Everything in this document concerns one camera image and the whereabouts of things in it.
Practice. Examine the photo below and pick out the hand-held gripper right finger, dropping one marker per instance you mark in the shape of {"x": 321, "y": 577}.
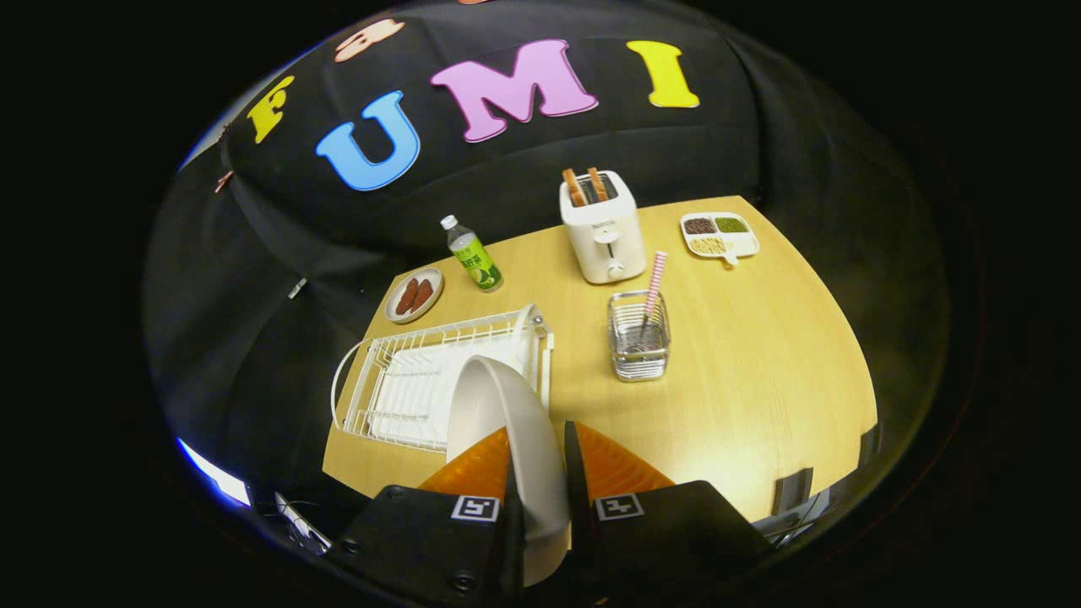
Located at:
{"x": 577, "y": 507}

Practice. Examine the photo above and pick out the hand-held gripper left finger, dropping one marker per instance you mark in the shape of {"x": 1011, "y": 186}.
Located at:
{"x": 513, "y": 549}

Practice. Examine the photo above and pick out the white plate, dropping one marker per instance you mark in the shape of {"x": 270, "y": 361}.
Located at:
{"x": 540, "y": 456}

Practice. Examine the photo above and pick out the white device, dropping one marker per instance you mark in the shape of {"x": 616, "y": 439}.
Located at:
{"x": 302, "y": 528}

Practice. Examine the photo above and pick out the brown sausage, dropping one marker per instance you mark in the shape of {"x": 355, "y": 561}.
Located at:
{"x": 421, "y": 295}
{"x": 407, "y": 297}

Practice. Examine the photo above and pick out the green label plastic bottle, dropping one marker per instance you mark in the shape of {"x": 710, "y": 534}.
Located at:
{"x": 475, "y": 257}

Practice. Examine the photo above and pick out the small white saucer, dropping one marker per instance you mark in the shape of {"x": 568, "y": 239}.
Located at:
{"x": 432, "y": 279}

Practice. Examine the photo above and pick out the white toaster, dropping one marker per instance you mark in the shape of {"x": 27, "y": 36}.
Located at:
{"x": 604, "y": 228}

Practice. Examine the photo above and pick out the white divided bean tray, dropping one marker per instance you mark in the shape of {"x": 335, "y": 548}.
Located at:
{"x": 743, "y": 245}

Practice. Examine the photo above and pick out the computer monitor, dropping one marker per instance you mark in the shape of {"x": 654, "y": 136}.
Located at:
{"x": 211, "y": 473}

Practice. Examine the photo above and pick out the toast slice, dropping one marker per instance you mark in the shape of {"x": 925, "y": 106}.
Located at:
{"x": 574, "y": 187}
{"x": 598, "y": 184}

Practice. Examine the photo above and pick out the silver clip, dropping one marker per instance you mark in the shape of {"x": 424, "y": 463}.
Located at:
{"x": 296, "y": 288}

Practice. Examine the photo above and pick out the red clip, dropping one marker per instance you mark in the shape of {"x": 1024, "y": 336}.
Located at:
{"x": 224, "y": 181}

